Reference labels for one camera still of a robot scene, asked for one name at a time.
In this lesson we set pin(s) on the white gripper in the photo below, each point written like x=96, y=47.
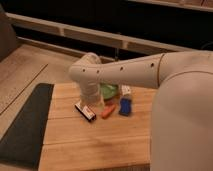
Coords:
x=90, y=94

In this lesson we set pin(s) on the small white bottle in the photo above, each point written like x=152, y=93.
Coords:
x=126, y=91

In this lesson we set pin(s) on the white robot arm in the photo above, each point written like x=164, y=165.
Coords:
x=182, y=111

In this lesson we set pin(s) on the green ceramic bowl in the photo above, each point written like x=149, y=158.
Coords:
x=109, y=91

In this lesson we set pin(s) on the blue sponge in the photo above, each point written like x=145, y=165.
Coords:
x=125, y=107

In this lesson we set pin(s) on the black floor mat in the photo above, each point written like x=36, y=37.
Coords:
x=22, y=143

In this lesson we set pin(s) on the grey couch corner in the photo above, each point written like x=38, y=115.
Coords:
x=8, y=38

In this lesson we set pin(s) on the white wall rail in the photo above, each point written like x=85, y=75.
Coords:
x=93, y=36

